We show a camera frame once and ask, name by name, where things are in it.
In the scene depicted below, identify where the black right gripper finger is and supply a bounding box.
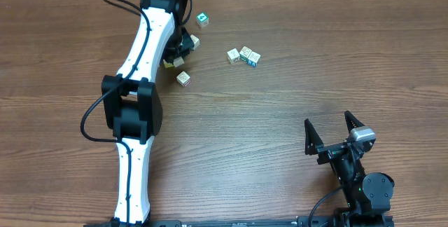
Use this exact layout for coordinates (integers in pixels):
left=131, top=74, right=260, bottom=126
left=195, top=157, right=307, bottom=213
left=344, top=111, right=365, bottom=137
left=304, top=119, right=324, bottom=156

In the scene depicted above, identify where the blue letter T pretzel block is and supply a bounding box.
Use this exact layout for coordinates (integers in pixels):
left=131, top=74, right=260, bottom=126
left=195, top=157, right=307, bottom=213
left=173, top=57, right=184, bottom=67

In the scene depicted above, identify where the blue letter P block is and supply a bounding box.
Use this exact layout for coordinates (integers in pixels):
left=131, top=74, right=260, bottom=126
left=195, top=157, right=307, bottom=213
left=176, top=71, right=191, bottom=87

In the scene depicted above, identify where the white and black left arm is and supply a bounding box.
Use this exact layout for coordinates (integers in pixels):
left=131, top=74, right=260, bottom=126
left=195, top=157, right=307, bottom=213
left=101, top=0, right=194, bottom=226

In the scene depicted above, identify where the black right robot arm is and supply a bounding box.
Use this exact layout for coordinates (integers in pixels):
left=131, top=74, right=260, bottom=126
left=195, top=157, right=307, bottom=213
left=304, top=111, right=395, bottom=227

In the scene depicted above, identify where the blue edged cream block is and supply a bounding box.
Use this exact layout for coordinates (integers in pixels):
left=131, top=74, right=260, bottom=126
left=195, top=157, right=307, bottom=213
left=190, top=34, right=200, bottom=50

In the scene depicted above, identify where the yellow edged cream block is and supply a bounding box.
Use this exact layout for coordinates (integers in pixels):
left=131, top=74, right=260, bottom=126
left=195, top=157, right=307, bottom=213
left=163, top=60, right=174, bottom=68

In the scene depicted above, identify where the green number four block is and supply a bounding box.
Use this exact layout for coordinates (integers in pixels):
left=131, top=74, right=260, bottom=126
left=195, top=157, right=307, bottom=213
left=196, top=12, right=209, bottom=28

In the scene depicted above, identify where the cream block left of trio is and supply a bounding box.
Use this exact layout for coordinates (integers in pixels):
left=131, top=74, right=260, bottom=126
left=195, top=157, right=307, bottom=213
left=227, top=48, right=240, bottom=64

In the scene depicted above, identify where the green edged middle trio block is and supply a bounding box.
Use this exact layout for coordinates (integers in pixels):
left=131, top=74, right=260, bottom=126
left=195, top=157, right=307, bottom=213
left=239, top=46, right=253, bottom=62

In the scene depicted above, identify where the blue edged right trio block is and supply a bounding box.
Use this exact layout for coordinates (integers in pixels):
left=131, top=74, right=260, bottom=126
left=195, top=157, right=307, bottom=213
left=247, top=51, right=261, bottom=67

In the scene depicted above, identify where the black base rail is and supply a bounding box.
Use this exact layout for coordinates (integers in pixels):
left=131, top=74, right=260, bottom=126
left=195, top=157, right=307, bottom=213
left=83, top=215, right=396, bottom=227

